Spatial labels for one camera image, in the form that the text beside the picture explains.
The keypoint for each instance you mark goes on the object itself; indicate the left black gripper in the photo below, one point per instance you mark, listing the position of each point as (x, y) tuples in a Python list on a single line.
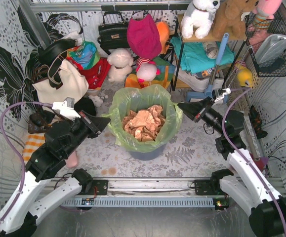
[(90, 124)]

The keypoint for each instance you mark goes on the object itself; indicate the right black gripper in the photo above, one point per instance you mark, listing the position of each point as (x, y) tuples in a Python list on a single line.
[(198, 112)]

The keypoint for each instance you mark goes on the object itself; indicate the green plastic trash bag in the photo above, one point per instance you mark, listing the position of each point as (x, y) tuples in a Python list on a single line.
[(129, 98)]

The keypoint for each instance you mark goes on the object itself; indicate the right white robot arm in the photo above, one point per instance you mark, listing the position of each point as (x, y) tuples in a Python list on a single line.
[(251, 177)]

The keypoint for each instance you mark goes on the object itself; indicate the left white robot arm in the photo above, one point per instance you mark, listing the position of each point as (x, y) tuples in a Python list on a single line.
[(23, 212)]

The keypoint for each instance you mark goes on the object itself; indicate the cream canvas tote bag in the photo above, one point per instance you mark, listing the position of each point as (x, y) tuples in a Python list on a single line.
[(74, 85)]

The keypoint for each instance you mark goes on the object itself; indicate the dark brown leather bag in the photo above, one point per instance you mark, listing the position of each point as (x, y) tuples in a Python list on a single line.
[(41, 121)]

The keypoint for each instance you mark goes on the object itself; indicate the blue grey trash bin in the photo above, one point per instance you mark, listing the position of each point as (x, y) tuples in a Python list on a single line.
[(149, 155)]

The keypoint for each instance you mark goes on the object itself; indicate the magenta cloth bag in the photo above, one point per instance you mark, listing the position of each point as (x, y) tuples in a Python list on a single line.
[(143, 37)]

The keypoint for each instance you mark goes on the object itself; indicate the pink plush cylinder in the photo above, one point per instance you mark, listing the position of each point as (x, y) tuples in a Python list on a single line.
[(72, 160)]

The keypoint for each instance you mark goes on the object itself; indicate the crumpled brown printed paper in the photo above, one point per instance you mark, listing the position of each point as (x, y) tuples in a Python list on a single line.
[(144, 125)]

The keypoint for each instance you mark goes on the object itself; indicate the rainbow striped cloth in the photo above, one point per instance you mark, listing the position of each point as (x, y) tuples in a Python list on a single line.
[(165, 71)]

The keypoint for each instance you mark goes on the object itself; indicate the red garment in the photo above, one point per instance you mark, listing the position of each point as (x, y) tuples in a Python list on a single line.
[(97, 74)]

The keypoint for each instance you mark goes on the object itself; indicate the teal folded cloth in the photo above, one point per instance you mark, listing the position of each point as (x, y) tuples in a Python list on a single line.
[(194, 58)]

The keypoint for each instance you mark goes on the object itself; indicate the black orange small toy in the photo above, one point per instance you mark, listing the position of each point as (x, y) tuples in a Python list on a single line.
[(256, 122)]

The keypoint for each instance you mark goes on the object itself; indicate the yellow plush duck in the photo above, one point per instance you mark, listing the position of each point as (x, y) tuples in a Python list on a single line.
[(244, 75)]

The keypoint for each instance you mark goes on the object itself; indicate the orange white checked towel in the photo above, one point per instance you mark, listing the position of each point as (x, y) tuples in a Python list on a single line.
[(33, 142)]

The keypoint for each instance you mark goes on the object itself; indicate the pink white plush pig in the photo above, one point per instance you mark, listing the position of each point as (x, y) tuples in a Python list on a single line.
[(146, 70)]

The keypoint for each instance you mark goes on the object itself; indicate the white plush lamb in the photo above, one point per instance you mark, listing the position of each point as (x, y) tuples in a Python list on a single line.
[(121, 63)]

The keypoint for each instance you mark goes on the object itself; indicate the colourful patterned cloth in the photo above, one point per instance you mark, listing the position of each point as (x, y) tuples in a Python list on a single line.
[(83, 57)]

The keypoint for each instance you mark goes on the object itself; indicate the black round hat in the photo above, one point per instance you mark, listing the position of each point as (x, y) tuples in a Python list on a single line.
[(47, 56)]

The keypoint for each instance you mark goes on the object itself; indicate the white plush dog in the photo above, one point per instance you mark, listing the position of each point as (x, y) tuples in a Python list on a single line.
[(198, 18)]

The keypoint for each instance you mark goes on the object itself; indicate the black leather handbag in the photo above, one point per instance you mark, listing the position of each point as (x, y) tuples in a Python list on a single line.
[(113, 36)]

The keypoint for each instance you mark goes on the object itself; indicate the silver foil pouch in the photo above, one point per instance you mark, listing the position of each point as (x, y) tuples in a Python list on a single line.
[(272, 48)]

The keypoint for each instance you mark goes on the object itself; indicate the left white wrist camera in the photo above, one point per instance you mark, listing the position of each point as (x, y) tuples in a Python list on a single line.
[(66, 108)]

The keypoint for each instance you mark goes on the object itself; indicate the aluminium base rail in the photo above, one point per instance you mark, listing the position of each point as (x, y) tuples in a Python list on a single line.
[(120, 192)]

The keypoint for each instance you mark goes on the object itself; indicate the black wire basket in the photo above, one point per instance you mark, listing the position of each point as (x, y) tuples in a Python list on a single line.
[(255, 37)]

